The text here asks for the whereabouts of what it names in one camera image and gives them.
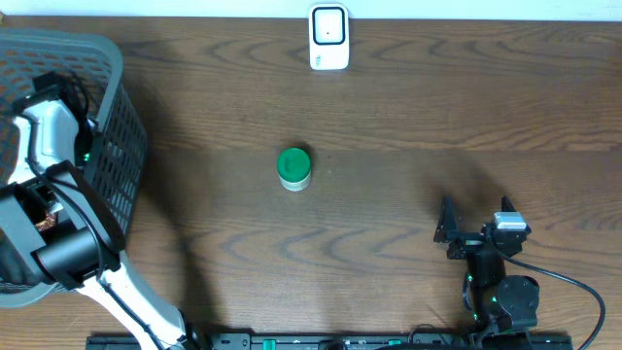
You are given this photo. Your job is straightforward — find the white barcode scanner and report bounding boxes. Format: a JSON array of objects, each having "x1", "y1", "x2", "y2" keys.
[{"x1": 308, "y1": 3, "x2": 350, "y2": 71}]

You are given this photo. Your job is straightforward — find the grey plastic basket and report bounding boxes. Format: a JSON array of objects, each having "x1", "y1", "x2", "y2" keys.
[{"x1": 1, "y1": 29, "x2": 148, "y2": 308}]

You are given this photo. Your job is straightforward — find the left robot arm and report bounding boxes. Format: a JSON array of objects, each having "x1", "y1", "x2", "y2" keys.
[{"x1": 1, "y1": 71, "x2": 206, "y2": 349}]

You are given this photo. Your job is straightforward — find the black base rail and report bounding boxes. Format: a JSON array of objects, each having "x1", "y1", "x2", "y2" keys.
[{"x1": 86, "y1": 332, "x2": 574, "y2": 350}]

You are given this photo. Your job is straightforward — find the green lid jar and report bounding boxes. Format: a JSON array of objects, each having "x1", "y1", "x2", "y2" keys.
[{"x1": 277, "y1": 148, "x2": 312, "y2": 192}]

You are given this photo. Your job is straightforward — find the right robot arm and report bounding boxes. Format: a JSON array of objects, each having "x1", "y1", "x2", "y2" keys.
[{"x1": 433, "y1": 196, "x2": 539, "y2": 333}]

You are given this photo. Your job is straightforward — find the black right camera cable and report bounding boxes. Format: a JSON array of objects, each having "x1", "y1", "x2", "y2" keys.
[{"x1": 490, "y1": 232, "x2": 607, "y2": 350}]

